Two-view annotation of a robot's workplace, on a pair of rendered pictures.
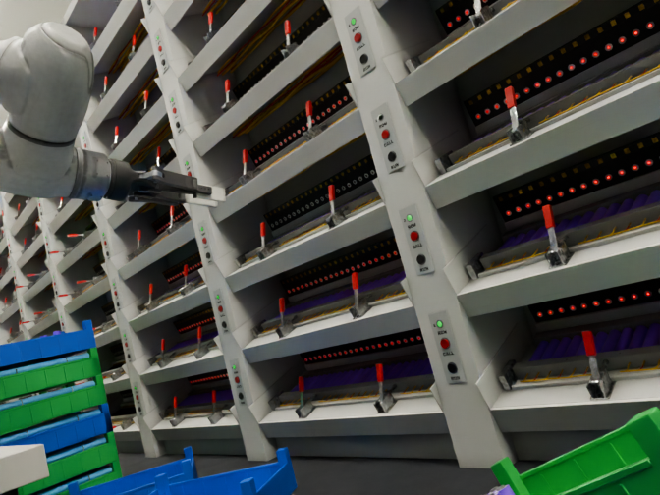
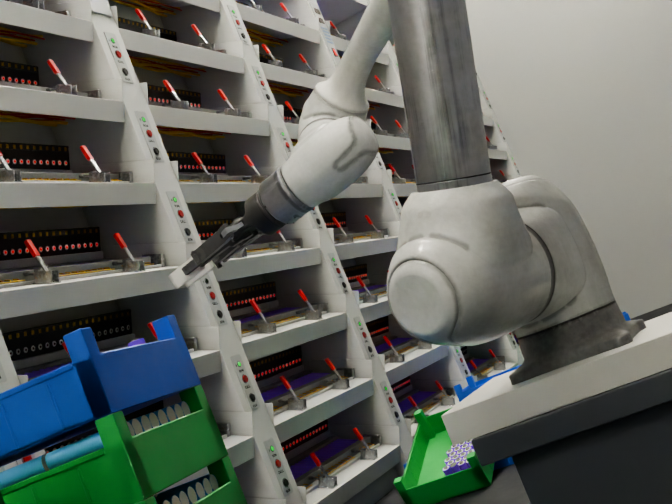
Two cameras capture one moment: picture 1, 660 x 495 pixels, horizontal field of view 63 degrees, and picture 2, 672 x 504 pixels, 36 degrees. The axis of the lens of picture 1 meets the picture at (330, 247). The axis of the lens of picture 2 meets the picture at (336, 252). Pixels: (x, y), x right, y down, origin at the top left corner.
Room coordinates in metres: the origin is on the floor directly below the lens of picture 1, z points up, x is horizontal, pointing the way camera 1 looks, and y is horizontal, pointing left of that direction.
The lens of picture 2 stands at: (1.60, 1.97, 0.37)
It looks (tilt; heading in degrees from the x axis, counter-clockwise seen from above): 6 degrees up; 246
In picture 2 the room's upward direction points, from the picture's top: 22 degrees counter-clockwise
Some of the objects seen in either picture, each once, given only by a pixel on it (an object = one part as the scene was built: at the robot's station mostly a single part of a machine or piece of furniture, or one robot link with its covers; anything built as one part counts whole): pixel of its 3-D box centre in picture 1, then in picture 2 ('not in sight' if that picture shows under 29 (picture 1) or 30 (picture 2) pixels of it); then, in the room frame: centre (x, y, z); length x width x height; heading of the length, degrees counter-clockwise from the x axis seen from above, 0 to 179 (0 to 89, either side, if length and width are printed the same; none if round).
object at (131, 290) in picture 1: (129, 226); not in sight; (2.05, 0.73, 0.85); 0.20 x 0.09 x 1.70; 133
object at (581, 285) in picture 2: not in sight; (533, 251); (0.73, 0.70, 0.41); 0.18 x 0.16 x 0.22; 25
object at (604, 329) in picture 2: not in sight; (575, 335); (0.71, 0.69, 0.27); 0.22 x 0.18 x 0.06; 43
